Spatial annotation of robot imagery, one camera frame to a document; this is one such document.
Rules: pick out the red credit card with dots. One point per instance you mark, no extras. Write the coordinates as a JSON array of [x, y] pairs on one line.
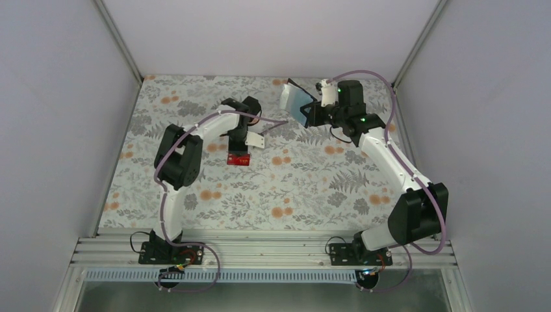
[[238, 159]]

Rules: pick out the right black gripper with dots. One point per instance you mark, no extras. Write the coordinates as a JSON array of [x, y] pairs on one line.
[[313, 116]]

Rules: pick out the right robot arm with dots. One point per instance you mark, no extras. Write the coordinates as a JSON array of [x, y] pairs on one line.
[[421, 208]]

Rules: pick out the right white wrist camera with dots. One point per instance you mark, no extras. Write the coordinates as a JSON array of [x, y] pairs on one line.
[[328, 91]]

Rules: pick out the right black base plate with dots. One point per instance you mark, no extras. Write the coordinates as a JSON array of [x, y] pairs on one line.
[[346, 255]]

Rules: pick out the floral table mat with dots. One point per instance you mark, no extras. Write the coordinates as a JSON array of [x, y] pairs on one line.
[[304, 179]]

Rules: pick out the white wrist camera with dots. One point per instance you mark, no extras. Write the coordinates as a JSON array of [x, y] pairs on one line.
[[255, 140], [328, 91]]

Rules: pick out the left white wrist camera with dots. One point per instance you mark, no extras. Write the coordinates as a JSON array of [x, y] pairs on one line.
[[255, 140]]

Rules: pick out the slotted cable duct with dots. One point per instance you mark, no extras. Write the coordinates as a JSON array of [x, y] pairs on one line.
[[232, 275]]

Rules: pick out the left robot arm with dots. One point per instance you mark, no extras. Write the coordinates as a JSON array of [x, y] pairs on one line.
[[177, 165]]

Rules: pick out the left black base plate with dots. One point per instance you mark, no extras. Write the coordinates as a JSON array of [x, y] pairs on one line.
[[165, 254]]

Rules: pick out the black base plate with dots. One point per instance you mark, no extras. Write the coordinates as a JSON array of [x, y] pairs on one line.
[[346, 255], [165, 254]]

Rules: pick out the black leather card holder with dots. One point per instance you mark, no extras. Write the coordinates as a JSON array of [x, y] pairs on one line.
[[296, 101]]

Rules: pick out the aluminium mounting rail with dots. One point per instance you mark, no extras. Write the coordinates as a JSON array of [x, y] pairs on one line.
[[241, 251]]

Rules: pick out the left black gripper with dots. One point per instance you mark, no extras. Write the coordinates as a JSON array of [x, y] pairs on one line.
[[234, 149]]

